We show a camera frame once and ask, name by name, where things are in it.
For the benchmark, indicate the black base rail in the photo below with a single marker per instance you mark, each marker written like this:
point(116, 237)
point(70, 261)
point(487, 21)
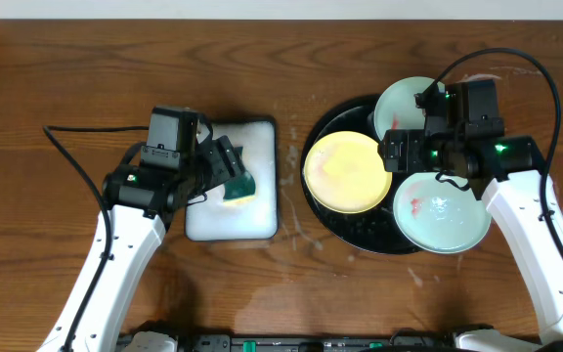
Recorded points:
point(155, 341)

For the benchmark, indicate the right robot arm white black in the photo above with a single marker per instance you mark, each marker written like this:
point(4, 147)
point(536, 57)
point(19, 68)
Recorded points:
point(510, 176)

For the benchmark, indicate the mint green plate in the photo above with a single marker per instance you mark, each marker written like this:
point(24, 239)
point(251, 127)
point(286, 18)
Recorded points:
point(396, 107)
point(438, 215)

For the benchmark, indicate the yellow plate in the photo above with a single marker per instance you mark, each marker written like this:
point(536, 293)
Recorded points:
point(344, 172)

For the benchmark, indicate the round black tray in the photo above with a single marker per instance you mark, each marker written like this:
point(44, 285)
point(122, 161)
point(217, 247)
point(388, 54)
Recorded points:
point(376, 229)

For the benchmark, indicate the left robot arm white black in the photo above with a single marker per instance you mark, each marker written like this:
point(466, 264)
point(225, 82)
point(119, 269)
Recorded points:
point(137, 204)

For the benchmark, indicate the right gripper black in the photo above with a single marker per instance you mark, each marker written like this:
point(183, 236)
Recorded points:
point(413, 141)

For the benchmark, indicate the mint green plate near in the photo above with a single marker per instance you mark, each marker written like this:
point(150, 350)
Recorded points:
point(438, 215)

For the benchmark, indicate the green yellow sponge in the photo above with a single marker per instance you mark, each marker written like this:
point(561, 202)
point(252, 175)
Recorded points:
point(240, 189)

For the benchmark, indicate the mint green plate far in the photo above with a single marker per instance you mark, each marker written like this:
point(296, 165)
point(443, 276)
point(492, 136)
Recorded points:
point(396, 107)

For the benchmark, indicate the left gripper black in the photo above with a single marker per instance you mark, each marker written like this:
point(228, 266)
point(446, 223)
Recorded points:
point(224, 159)

